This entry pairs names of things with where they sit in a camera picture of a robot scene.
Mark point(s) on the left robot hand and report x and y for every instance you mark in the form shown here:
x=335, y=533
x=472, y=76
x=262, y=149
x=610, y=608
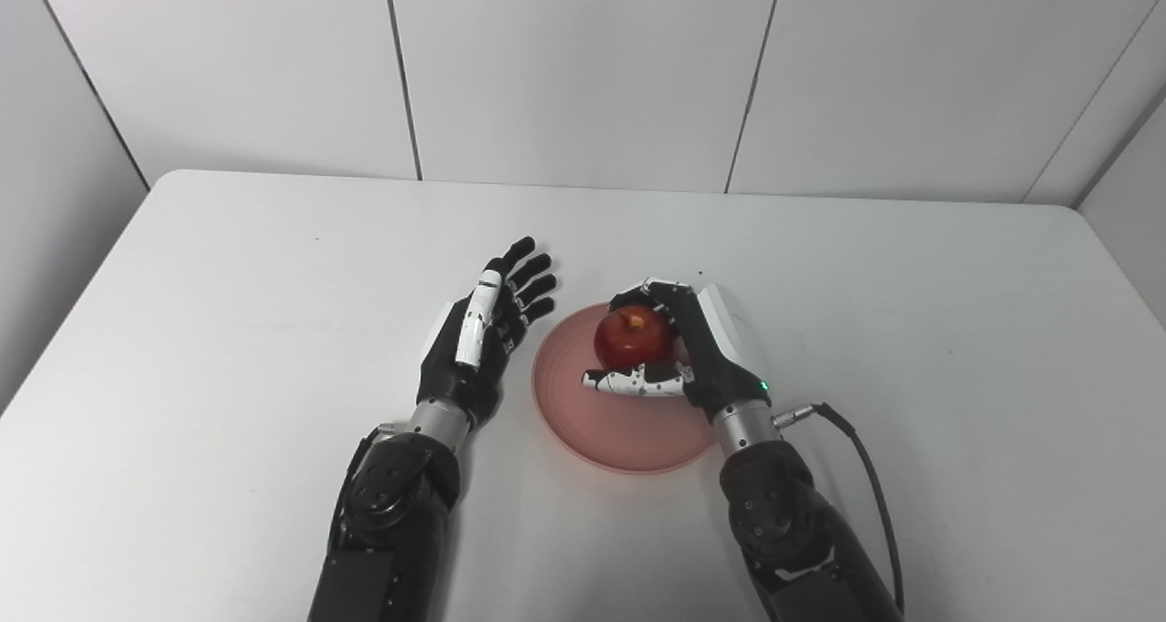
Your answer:
x=474, y=349

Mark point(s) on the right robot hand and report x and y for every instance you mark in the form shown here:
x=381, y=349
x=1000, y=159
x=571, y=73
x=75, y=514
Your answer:
x=701, y=349

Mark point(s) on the red apple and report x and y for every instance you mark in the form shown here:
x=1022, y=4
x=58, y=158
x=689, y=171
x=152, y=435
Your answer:
x=632, y=338

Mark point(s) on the pink plate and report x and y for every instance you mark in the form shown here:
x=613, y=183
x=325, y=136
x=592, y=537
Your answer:
x=619, y=422

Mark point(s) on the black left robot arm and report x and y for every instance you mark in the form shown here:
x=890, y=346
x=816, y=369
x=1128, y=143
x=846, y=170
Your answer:
x=392, y=522

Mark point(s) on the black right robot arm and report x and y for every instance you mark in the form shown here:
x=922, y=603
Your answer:
x=792, y=522

